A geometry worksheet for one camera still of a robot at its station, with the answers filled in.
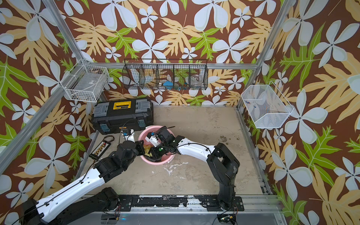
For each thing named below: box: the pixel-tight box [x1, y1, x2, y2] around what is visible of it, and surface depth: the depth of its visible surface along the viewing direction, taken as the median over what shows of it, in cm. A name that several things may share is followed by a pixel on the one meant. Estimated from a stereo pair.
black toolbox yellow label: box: [91, 97, 155, 135], surface depth 96 cm
